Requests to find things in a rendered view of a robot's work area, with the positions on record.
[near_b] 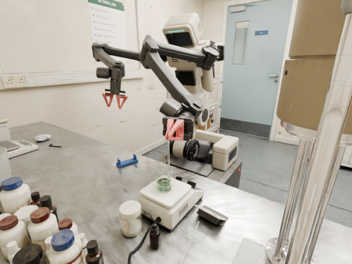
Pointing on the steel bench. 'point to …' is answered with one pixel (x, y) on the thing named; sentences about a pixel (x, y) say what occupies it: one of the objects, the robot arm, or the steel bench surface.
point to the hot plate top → (179, 190)
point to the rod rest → (127, 161)
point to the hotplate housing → (188, 202)
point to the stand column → (323, 147)
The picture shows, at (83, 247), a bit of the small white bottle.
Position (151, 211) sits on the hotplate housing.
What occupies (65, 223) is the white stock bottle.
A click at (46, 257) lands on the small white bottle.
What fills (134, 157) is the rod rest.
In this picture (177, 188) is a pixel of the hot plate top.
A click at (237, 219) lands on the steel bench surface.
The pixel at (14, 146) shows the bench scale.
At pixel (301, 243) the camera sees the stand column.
